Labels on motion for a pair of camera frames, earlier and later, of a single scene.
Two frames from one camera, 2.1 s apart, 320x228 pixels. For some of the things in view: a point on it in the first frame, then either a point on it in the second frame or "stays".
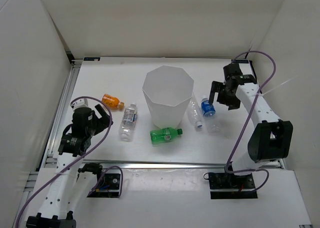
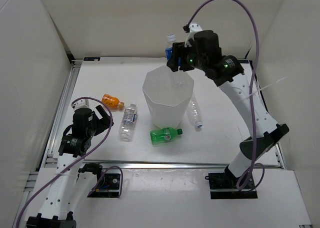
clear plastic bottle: (194, 113) stays
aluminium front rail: (173, 164) stays
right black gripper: (216, 87) -> (177, 52)
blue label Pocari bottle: (208, 110) -> (171, 39)
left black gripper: (105, 116) stays
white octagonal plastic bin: (168, 91) stays
